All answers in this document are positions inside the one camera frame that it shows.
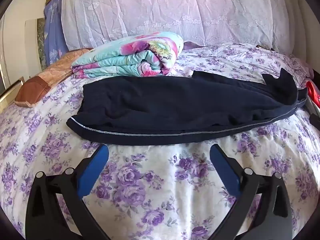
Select dark navy pants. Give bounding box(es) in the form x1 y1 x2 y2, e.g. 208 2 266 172
66 68 308 146

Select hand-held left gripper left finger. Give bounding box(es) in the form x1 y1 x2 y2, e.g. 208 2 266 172
25 144 110 240

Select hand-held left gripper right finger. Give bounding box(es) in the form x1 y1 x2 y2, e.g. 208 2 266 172
209 144 293 240

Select purple floral bedsheet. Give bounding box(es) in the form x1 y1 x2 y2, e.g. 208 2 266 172
0 42 320 240

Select orange brown pillow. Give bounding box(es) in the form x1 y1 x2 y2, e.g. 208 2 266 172
15 48 93 108

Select grey fleece blanket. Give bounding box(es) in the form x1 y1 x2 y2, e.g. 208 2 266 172
304 97 320 117

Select folded floral quilt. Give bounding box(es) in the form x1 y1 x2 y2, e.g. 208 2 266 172
71 32 184 78

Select red cloth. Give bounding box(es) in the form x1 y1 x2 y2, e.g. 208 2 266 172
305 80 320 108

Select blue patterned cloth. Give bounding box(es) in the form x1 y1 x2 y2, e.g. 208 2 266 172
44 0 69 67

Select pale lilac cloth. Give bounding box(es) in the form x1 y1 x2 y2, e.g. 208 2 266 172
287 55 314 78

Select white lace headboard cover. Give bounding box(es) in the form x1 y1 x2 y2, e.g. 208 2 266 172
61 0 298 53

